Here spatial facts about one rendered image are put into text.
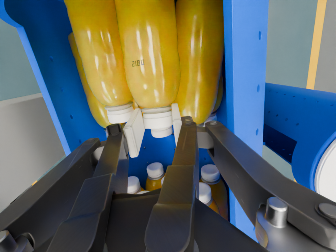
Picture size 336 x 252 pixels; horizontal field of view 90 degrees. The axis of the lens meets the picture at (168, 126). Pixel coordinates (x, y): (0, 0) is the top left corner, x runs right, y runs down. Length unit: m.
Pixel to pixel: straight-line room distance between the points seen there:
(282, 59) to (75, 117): 1.50
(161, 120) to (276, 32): 1.44
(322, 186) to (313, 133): 0.12
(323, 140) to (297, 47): 1.23
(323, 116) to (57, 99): 0.55
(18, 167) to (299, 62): 1.78
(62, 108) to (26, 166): 0.54
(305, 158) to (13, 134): 0.88
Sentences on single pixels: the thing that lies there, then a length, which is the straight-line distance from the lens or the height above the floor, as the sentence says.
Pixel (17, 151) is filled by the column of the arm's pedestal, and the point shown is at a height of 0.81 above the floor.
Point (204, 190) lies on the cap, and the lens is 0.33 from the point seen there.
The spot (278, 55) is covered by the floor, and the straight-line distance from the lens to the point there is 1.59.
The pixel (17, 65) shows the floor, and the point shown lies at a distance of 1.73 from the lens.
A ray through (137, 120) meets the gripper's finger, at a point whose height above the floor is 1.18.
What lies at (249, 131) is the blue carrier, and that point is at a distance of 0.17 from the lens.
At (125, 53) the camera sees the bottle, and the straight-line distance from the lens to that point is 0.20.
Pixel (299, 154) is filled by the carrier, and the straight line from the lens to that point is 0.53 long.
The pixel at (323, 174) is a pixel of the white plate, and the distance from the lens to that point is 0.51.
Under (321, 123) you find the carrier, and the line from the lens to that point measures 0.53.
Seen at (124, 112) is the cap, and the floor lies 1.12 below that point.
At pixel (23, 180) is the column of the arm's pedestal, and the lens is 0.80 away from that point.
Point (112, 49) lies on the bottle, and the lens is 0.23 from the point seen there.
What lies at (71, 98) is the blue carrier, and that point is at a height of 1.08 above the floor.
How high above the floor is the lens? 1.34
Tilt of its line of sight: 71 degrees down
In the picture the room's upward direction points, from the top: 177 degrees clockwise
